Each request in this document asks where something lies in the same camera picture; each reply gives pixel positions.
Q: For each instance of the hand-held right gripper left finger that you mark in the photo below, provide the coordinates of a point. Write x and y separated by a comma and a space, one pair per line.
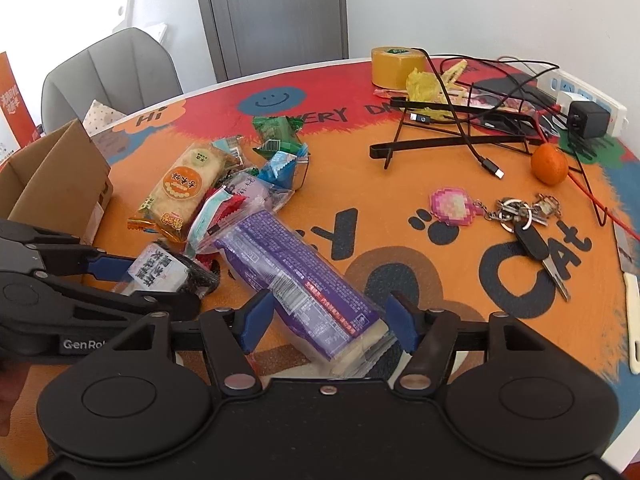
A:
255, 321

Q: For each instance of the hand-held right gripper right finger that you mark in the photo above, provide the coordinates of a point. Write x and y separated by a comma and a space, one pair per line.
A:
402, 322

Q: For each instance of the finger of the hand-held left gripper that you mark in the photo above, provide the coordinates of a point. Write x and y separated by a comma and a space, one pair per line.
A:
150, 302
112, 266

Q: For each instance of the black and white snack packet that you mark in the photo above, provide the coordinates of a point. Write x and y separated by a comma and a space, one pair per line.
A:
165, 272

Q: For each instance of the long purple snack packet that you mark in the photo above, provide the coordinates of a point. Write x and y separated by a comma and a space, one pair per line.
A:
295, 270

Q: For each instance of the brown cardboard box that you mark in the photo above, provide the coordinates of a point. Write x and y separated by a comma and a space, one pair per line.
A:
55, 180

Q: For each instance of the rice cracker pack orange label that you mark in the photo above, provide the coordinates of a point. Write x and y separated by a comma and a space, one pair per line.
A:
182, 187

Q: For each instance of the blue candy packet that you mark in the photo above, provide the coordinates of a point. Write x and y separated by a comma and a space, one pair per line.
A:
277, 167

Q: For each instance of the white teal packet red edge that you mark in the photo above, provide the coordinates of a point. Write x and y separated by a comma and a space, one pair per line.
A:
215, 215

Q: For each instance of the light purple snack packet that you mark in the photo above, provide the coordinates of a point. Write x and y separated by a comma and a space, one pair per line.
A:
260, 192

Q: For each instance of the dotted beige cushion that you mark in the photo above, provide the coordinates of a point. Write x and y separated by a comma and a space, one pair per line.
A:
102, 117

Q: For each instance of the black car key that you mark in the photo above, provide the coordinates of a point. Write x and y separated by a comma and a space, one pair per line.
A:
532, 242

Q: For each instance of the small multicolour snack packet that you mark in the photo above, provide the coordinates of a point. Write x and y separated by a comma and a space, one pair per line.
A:
229, 150

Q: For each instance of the green packet with barcode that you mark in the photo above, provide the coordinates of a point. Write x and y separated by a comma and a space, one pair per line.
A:
280, 147

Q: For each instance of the black metal stand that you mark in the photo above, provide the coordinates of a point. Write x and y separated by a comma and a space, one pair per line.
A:
430, 141

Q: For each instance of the small figure key charm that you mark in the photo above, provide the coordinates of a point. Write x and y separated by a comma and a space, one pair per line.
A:
547, 206

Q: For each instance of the orange poster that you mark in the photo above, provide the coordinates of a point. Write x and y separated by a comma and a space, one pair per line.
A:
15, 105

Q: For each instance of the grey chair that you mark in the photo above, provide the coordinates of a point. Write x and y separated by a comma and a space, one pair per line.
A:
115, 72

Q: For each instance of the green candy packet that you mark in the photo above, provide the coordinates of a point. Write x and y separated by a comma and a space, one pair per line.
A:
275, 127

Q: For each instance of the orange tangerine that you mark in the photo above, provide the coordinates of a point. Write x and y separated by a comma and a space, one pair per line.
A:
549, 164

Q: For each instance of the red snack stick wrapper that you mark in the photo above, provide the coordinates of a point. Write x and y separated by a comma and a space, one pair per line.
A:
392, 93

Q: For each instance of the yellow plastic bag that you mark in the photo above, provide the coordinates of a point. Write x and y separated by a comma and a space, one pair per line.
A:
422, 90

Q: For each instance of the yellow tape roll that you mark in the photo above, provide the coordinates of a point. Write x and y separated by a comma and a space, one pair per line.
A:
395, 67

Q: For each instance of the black phone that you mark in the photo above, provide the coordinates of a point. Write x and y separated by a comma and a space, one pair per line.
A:
510, 91

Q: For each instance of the yellow plastic clip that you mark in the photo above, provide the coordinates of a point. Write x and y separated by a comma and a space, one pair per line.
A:
456, 71

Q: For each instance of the black power adapter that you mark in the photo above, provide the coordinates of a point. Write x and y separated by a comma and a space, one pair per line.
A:
590, 119

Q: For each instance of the white charger plug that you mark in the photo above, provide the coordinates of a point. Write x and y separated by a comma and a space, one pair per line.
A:
569, 100

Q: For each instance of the white power strip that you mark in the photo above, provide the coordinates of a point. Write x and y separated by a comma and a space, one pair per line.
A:
600, 97

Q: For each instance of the grey door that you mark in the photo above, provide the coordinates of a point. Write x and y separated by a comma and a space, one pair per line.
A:
280, 15

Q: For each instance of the white wall fixture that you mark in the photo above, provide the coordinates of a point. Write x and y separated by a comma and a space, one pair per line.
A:
127, 5

